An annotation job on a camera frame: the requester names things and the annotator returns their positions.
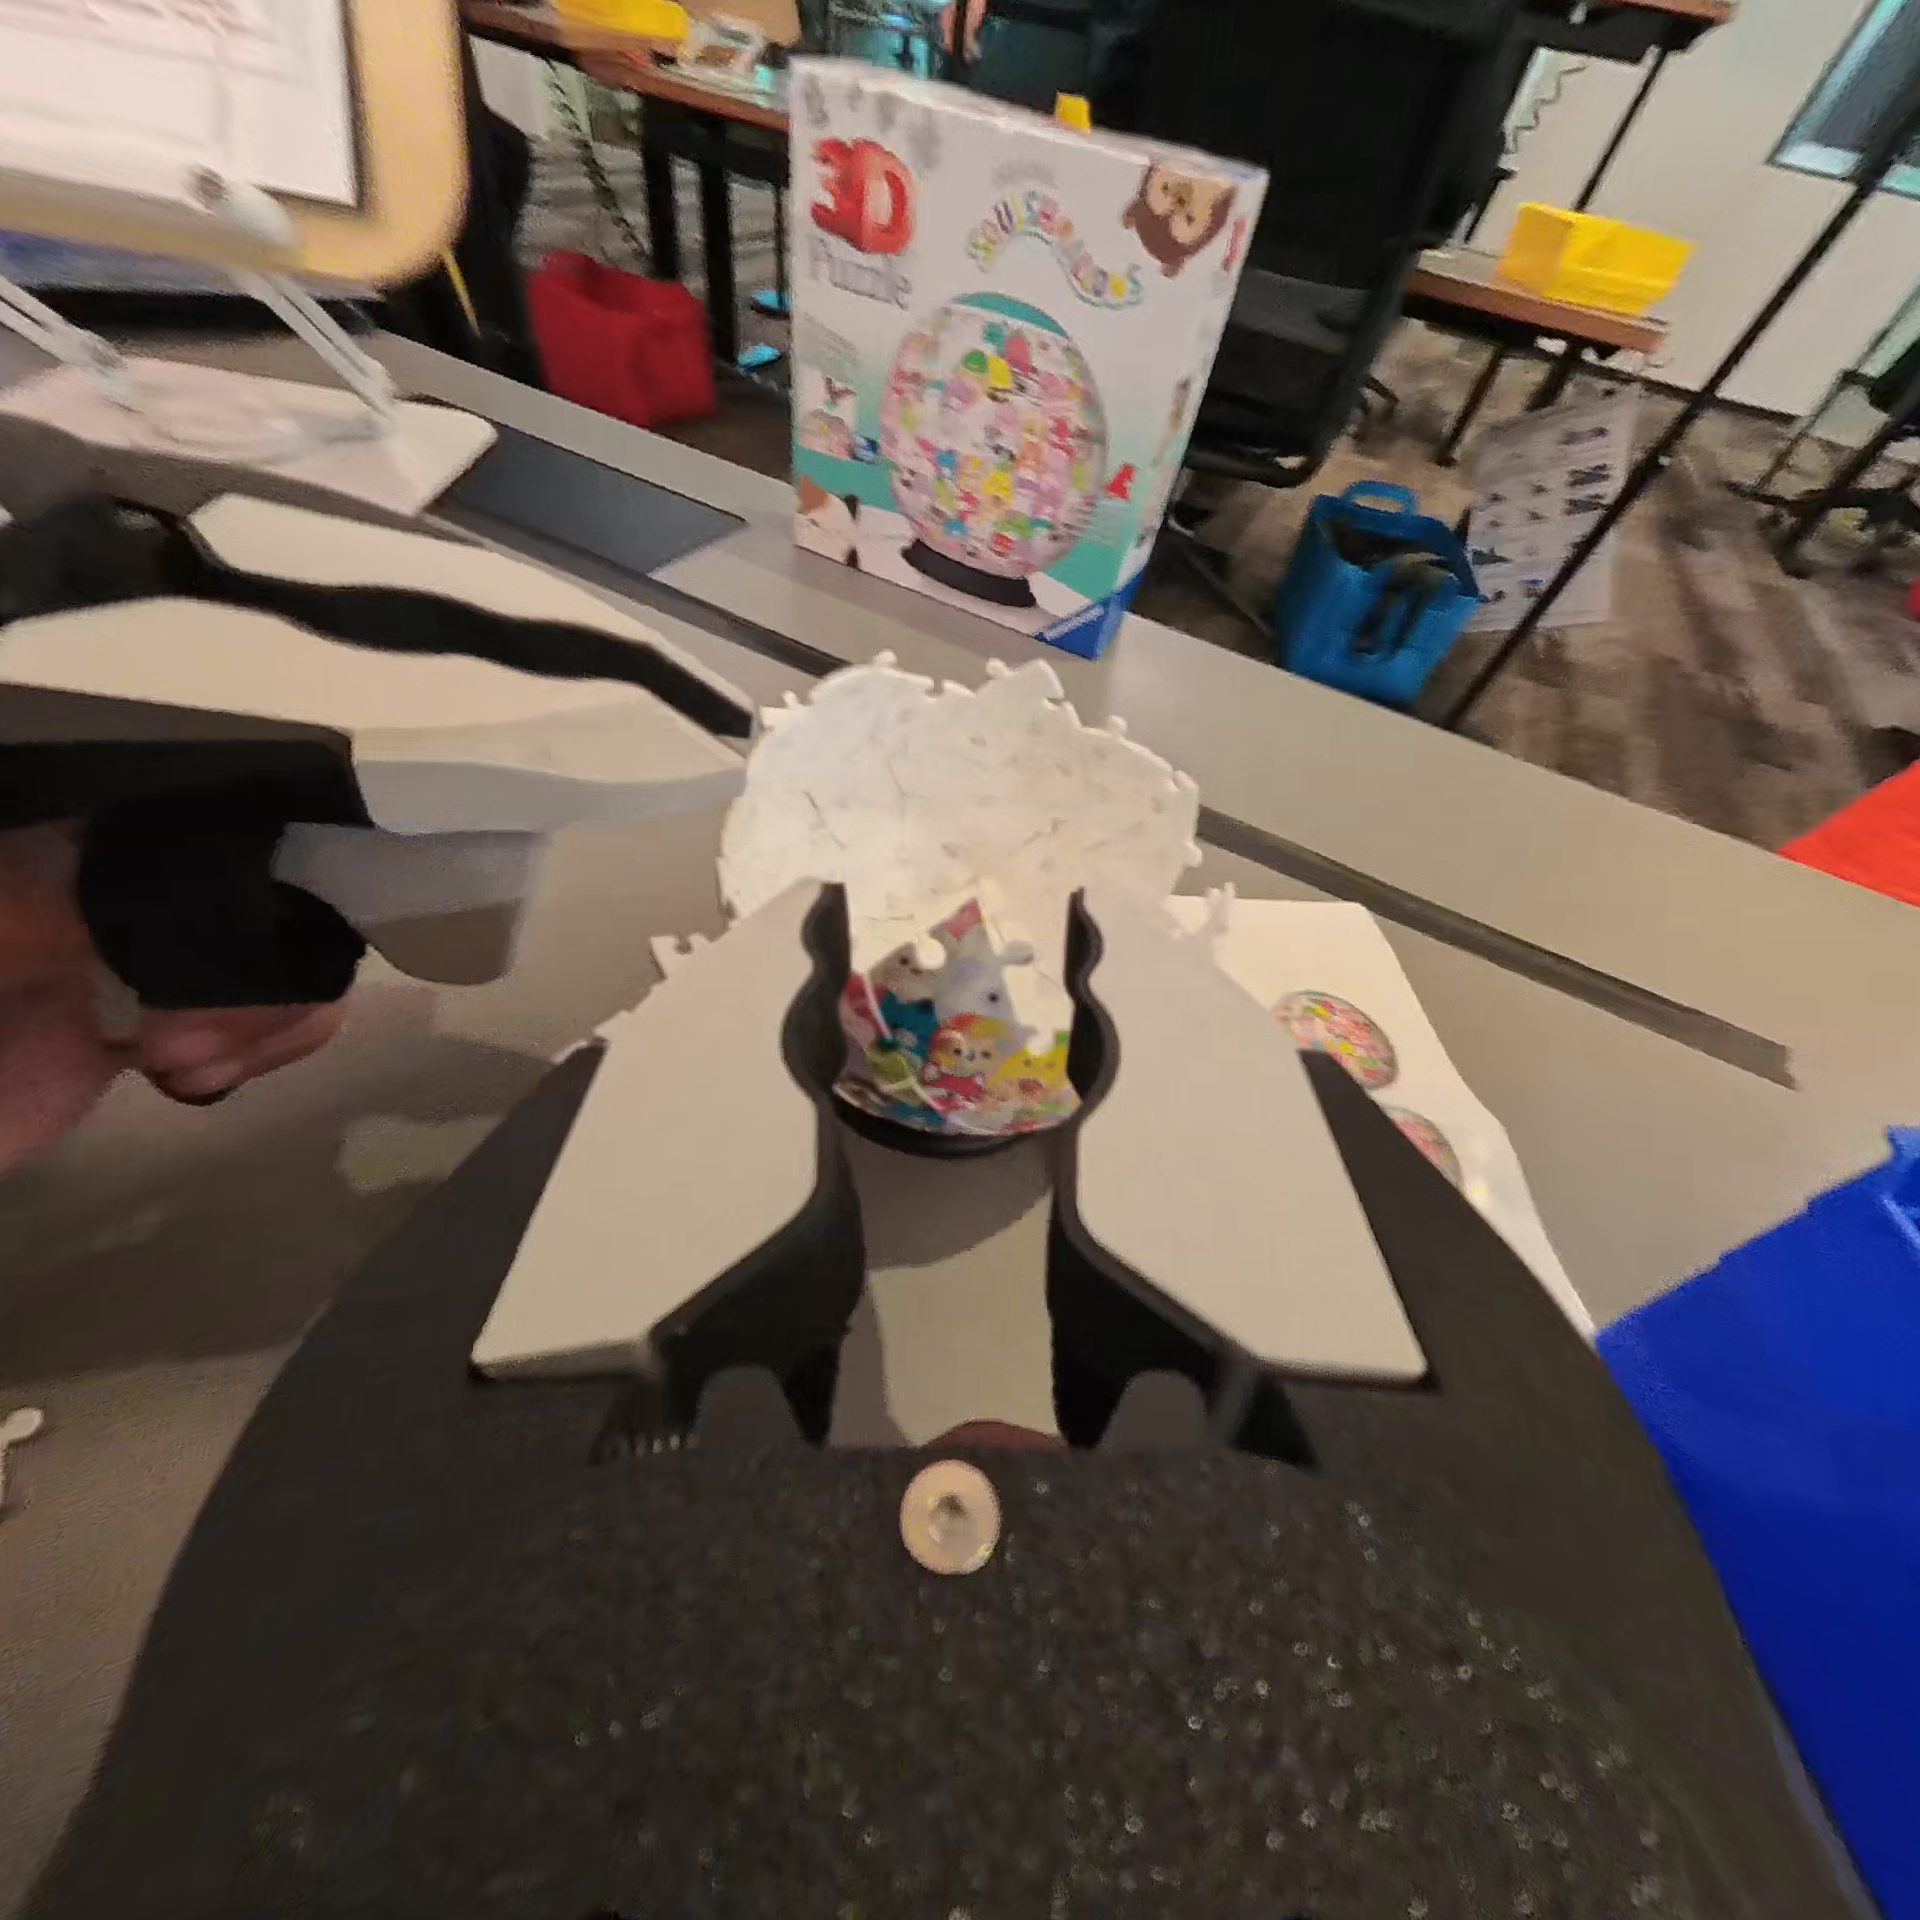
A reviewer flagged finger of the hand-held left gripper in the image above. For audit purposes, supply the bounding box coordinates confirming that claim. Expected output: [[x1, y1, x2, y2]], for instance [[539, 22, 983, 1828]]
[[182, 491, 754, 743], [0, 597, 751, 839]]

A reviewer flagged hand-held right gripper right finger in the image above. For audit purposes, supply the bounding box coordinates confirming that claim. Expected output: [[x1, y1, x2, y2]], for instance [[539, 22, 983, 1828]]
[[1046, 886, 1431, 1449]]

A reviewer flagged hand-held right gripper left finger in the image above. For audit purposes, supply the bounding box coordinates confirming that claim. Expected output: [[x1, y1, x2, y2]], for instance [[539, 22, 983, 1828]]
[[469, 883, 869, 1449]]

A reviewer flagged colourful puzzle ball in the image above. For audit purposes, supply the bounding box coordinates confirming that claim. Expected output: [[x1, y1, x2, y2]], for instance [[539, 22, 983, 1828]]
[[720, 651, 1205, 1143]]

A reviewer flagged puzzle instruction sheet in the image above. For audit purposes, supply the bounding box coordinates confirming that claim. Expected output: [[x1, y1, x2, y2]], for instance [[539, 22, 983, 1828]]
[[1170, 897, 1595, 1339]]

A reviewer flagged black ball stand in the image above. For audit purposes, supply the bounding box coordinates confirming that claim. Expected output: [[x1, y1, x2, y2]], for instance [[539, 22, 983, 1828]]
[[832, 1101, 1085, 1163]]

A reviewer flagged colourful puzzle box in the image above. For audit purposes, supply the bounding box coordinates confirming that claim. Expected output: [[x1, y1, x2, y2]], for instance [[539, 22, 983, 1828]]
[[786, 57, 1267, 662]]

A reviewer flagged person's left hand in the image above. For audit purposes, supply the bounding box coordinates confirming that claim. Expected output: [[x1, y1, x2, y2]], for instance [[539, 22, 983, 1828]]
[[0, 826, 350, 1175]]

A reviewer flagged red fabric bag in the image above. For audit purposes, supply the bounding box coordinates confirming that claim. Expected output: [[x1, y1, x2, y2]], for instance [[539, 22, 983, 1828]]
[[526, 250, 722, 430]]

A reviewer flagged wooden document board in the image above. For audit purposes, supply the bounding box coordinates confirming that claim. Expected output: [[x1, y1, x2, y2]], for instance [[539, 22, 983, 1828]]
[[0, 0, 471, 295]]

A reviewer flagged wooden top table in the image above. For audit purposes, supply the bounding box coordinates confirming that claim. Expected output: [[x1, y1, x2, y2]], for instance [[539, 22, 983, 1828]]
[[464, 0, 798, 361], [1400, 246, 1673, 467]]

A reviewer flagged blue tote bag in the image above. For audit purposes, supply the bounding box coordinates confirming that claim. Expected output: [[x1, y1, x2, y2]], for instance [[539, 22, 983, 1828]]
[[1274, 481, 1487, 710]]

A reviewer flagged blue plastic bin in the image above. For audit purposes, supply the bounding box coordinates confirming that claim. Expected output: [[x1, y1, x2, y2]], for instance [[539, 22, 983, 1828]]
[[1592, 1127, 1920, 1920]]

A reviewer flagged printed instruction sign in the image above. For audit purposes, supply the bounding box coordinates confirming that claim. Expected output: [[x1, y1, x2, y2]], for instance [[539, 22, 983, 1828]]
[[1463, 382, 1648, 636]]

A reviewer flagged black office chair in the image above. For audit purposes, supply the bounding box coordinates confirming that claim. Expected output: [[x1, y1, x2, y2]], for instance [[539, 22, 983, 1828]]
[[1110, 0, 1518, 601]]

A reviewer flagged yellow plastic bin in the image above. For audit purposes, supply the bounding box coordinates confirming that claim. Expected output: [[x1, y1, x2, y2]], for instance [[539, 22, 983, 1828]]
[[1497, 201, 1696, 318]]

